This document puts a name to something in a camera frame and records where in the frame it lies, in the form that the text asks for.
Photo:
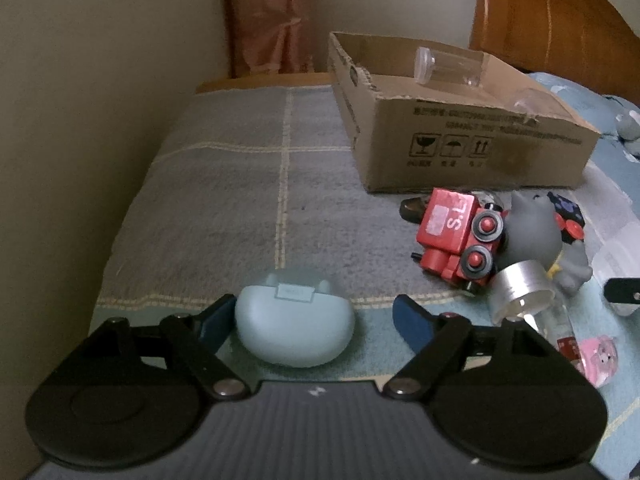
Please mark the blue toy car red wheels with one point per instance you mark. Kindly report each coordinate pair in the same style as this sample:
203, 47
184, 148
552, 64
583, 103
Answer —
567, 212

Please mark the clear plastic cup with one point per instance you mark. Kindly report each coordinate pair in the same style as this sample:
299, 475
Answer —
450, 66

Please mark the grey rounded object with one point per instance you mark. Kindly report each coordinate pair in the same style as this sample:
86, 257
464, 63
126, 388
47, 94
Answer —
629, 127

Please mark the red toy train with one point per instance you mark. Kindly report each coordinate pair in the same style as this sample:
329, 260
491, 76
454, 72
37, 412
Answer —
447, 227

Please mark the grey cat figure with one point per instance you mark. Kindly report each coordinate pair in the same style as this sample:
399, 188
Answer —
532, 232

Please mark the clear bottle with silver cap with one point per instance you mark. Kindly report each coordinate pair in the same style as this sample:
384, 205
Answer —
522, 285

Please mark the light blue bedsheet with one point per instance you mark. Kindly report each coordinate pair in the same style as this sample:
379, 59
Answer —
615, 180

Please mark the dark brown small object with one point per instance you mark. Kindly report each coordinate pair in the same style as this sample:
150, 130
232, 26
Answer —
412, 209

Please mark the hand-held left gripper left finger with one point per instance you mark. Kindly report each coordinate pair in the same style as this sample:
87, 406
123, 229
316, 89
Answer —
219, 319

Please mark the pink pig toy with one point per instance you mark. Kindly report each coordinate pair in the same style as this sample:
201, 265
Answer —
600, 360

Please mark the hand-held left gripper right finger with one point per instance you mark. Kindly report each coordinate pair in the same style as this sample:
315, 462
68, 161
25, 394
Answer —
411, 321

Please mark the pink curtain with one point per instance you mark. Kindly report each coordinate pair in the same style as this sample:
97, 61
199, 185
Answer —
270, 20

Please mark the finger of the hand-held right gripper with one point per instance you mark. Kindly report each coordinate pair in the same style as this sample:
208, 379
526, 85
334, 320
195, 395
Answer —
622, 290

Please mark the light blue earbuds case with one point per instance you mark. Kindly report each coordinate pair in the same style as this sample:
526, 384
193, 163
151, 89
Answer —
292, 322

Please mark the brown cardboard box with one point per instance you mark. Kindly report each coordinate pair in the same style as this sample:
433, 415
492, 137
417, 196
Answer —
450, 125

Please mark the wooden headboard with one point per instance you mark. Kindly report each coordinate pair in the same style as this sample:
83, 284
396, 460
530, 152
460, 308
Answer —
560, 15

